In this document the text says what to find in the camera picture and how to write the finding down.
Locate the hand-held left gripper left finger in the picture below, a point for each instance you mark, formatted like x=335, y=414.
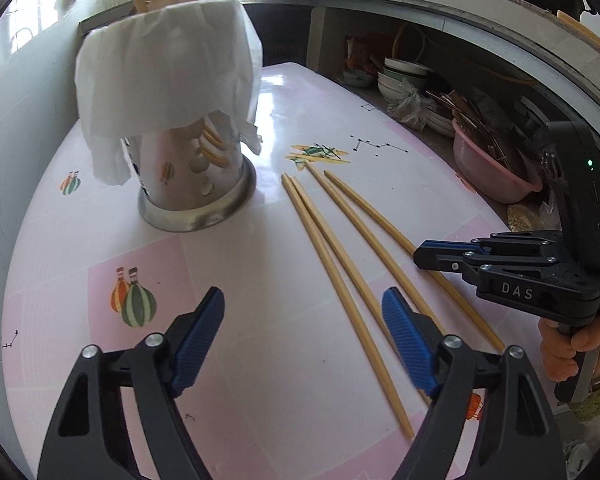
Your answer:
x=200, y=340

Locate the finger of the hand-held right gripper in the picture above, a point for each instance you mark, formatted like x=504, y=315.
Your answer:
x=445, y=245
x=440, y=260

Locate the pink plastic basin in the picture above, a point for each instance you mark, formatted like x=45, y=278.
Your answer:
x=485, y=180

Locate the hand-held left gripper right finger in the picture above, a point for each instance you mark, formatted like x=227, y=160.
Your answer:
x=410, y=340

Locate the bundle of dark utensils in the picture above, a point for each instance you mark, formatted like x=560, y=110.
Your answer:
x=480, y=125

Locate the person's right hand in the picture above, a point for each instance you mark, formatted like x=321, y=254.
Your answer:
x=555, y=355

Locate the stack of white bowls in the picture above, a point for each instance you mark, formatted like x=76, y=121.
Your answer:
x=402, y=77

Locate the bag of yellow grains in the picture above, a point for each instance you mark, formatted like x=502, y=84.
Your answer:
x=525, y=216

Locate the small patterned bowl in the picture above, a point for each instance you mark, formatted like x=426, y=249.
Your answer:
x=357, y=78

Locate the metal utensil holder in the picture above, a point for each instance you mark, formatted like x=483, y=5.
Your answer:
x=180, y=195

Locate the red plastic packet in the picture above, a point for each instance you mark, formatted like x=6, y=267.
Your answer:
x=360, y=52

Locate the clear plastic bag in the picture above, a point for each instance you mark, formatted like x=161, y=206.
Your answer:
x=410, y=106

